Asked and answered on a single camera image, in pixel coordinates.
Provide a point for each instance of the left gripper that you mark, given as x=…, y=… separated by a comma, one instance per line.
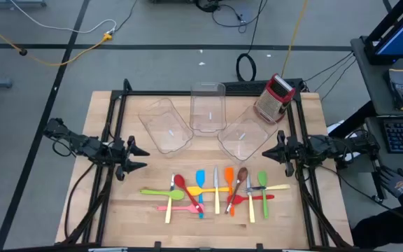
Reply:
x=121, y=157

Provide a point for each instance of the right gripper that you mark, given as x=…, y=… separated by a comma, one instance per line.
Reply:
x=294, y=150

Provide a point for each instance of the green silicone spatula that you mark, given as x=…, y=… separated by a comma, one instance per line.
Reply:
x=262, y=178

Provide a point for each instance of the green silicone spoon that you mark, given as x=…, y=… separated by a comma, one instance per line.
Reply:
x=166, y=193

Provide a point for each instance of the red silicone spatula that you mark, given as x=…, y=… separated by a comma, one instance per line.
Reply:
x=254, y=198

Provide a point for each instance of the red silicone spoon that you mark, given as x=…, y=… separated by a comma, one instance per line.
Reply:
x=180, y=181

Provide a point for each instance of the orange silicone spatula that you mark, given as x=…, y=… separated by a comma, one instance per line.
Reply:
x=229, y=173

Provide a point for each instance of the pink silicone spatula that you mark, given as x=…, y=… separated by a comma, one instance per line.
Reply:
x=177, y=208

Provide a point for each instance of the yellow silicone spatula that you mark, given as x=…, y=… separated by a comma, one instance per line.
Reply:
x=194, y=190

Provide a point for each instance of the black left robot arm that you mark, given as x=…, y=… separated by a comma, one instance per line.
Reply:
x=82, y=145

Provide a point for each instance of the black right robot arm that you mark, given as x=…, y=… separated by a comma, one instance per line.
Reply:
x=331, y=145

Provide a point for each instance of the clear plastic bin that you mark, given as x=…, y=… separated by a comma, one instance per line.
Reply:
x=206, y=105
x=166, y=127
x=247, y=134

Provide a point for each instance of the red steel box grater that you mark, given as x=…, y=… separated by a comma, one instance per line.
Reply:
x=273, y=101

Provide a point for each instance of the white sheet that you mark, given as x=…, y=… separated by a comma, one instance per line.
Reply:
x=334, y=126

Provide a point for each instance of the blue silicone spatula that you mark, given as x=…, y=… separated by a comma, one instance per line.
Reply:
x=200, y=176

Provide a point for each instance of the black table clamp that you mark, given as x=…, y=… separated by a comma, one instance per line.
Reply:
x=157, y=245
x=259, y=246

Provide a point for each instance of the grey computer cart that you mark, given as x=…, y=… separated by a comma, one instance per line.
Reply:
x=373, y=87

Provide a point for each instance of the person's hand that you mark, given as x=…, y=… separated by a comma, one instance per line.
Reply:
x=395, y=182

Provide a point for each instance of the grey yellow work glove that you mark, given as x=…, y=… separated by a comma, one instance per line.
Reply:
x=401, y=89

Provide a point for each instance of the black round floor plug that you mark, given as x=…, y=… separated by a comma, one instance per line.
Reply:
x=23, y=52

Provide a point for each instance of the black aluminium table frame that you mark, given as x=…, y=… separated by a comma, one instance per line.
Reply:
x=152, y=93

